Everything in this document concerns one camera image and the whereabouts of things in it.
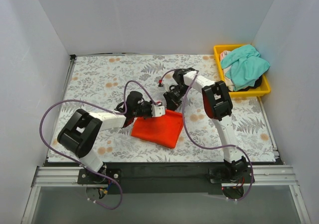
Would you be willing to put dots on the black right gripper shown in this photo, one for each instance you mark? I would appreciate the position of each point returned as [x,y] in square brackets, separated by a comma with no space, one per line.
[172,100]

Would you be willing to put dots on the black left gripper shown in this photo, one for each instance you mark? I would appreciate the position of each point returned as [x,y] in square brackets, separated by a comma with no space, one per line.
[148,110]

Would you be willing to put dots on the orange t-shirt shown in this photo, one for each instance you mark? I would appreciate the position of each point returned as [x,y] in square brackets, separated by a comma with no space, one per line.
[164,130]

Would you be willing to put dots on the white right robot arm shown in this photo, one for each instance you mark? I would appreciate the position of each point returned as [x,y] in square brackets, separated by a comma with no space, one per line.
[218,107]

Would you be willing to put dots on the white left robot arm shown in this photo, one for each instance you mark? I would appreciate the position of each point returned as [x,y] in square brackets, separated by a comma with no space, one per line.
[79,134]

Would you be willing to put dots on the floral patterned table mat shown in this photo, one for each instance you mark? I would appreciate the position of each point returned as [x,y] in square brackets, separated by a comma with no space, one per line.
[100,82]

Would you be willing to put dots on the white cream garment in bin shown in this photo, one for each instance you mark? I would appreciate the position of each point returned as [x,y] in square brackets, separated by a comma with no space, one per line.
[223,54]

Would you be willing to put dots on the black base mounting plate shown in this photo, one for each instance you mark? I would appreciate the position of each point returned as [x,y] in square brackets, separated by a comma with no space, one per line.
[178,177]

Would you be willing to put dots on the teal t-shirt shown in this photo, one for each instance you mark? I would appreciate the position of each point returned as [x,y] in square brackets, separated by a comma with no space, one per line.
[242,67]

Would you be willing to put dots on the black garment in bin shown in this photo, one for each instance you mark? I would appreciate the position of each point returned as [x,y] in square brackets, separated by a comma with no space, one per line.
[256,84]

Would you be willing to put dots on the yellow plastic bin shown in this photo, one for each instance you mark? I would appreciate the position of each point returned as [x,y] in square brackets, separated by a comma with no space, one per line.
[263,89]

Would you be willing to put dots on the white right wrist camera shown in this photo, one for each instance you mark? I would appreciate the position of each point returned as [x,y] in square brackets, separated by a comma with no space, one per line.
[160,83]

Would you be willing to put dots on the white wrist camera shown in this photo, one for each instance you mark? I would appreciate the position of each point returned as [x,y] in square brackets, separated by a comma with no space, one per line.
[157,110]
[160,83]

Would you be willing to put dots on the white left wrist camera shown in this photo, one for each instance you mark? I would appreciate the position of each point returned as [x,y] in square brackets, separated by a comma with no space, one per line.
[157,110]

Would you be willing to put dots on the aluminium table edge rail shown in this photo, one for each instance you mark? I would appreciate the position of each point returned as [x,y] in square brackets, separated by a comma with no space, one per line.
[163,193]

